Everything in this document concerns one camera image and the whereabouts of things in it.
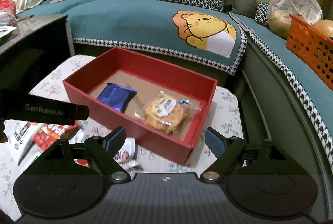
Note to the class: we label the yellow pomelo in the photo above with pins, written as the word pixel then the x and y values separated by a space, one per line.
pixel 324 28

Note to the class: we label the orange plastic basket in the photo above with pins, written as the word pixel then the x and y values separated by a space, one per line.
pixel 312 47

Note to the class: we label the long white snack packet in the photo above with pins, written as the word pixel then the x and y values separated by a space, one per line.
pixel 18 140

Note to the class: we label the teal lion-print sofa blanket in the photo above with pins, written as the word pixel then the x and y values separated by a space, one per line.
pixel 117 20

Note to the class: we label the red gummy candy packet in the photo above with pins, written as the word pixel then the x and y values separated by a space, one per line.
pixel 49 135

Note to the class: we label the small brown houndstooth pillow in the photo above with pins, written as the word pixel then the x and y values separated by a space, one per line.
pixel 262 7

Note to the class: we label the green sofa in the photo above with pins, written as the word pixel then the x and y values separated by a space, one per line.
pixel 260 109

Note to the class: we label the thin wooden stick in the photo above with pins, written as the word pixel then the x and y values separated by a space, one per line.
pixel 25 18

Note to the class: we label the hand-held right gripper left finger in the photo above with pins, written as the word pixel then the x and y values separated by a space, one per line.
pixel 115 136

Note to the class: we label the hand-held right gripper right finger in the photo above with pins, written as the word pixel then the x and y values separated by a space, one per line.
pixel 214 141

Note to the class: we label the floral tablecloth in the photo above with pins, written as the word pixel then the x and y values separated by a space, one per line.
pixel 226 119

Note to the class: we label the small white cartoon-face packet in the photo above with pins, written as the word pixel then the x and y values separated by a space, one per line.
pixel 127 151

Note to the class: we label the dark glass coffee table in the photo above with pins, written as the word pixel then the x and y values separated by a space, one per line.
pixel 31 41

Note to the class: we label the teal houndstooth-edged sofa blanket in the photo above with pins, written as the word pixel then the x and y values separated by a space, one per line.
pixel 275 47

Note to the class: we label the white plastic bag with fruit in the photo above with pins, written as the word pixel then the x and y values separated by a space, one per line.
pixel 279 20

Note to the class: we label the red packet on table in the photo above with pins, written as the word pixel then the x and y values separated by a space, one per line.
pixel 6 5

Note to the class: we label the red cardboard box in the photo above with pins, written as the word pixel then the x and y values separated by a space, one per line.
pixel 145 135

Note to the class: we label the clear-wrapped round cracker packet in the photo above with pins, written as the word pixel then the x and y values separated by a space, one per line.
pixel 161 114

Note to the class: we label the blue foil snack packet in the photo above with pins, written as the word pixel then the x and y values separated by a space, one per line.
pixel 114 96

